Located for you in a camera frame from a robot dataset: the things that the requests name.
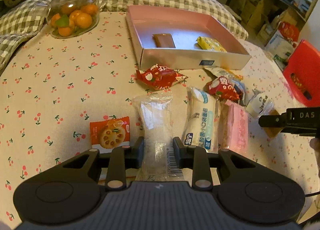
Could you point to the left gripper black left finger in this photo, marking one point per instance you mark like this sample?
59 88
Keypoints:
121 159

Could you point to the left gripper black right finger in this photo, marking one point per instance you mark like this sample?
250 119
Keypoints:
195 159

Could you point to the white blue snack packet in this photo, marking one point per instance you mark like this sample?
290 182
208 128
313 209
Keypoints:
200 127

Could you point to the white black-text snack packet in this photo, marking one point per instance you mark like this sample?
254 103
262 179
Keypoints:
261 104

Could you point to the pink snack packet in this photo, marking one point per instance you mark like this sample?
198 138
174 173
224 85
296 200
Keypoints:
234 127

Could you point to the clear white snack packet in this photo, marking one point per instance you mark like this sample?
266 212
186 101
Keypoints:
158 162

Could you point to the red shiny snack packet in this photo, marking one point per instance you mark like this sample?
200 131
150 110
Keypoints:
160 77

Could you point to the yellow snack packet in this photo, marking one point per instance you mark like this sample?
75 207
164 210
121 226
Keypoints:
209 44

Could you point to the brown chocolate bar packet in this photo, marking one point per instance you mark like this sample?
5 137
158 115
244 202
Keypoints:
163 40

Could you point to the red plastic stool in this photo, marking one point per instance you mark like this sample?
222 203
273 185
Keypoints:
302 74

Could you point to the yellow white flat packet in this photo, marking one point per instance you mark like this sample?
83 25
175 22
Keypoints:
218 72

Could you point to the cherry print tablecloth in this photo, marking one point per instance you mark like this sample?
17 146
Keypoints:
52 89

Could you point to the pink cardboard box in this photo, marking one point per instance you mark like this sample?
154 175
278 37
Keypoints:
185 27

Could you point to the glass jar with oranges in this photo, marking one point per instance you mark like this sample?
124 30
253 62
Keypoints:
71 18

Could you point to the grey checkered blanket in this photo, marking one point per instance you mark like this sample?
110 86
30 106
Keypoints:
21 23

